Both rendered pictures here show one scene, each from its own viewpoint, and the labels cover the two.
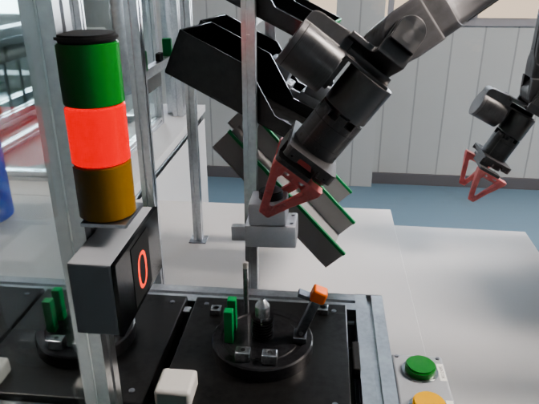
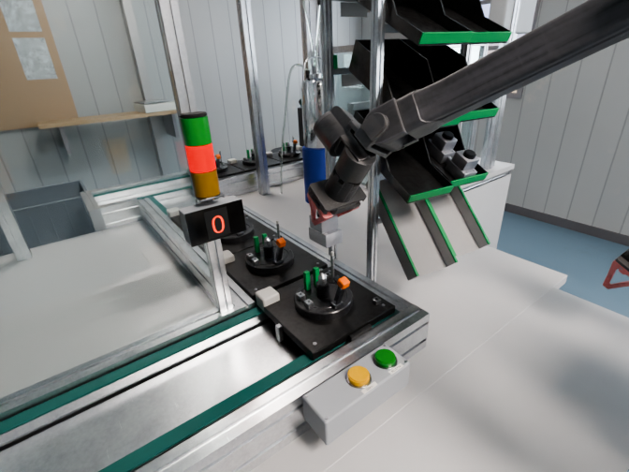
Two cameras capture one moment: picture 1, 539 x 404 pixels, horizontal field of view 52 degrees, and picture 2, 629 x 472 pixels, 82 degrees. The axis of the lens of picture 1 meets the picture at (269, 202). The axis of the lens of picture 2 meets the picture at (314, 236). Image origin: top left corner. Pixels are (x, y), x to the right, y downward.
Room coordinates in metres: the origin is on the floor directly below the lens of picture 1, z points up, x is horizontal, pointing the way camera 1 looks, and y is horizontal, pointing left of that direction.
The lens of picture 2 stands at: (0.16, -0.52, 1.49)
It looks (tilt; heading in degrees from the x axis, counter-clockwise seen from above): 26 degrees down; 49
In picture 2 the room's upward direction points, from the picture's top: 3 degrees counter-clockwise
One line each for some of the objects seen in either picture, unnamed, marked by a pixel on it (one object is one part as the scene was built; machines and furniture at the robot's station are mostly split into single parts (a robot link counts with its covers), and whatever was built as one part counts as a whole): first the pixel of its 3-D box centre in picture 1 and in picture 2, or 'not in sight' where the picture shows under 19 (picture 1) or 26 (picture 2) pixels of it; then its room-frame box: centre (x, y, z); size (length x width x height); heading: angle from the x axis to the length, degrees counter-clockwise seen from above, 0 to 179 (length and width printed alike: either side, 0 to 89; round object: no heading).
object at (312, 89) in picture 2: not in sight; (316, 103); (1.31, 0.75, 1.32); 0.14 x 0.14 x 0.38
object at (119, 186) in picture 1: (104, 186); (205, 182); (0.46, 0.15, 1.28); 0.05 x 0.05 x 0.05
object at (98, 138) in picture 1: (98, 131); (200, 156); (0.46, 0.15, 1.33); 0.05 x 0.05 x 0.05
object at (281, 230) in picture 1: (263, 215); (321, 224); (0.64, 0.01, 1.17); 0.08 x 0.04 x 0.07; 84
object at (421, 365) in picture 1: (419, 369); (385, 359); (0.60, -0.20, 0.96); 0.04 x 0.04 x 0.02
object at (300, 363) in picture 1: (262, 341); (323, 298); (0.64, 0.01, 0.98); 0.14 x 0.14 x 0.02
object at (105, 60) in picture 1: (90, 71); (196, 130); (0.46, 0.15, 1.38); 0.05 x 0.05 x 0.05
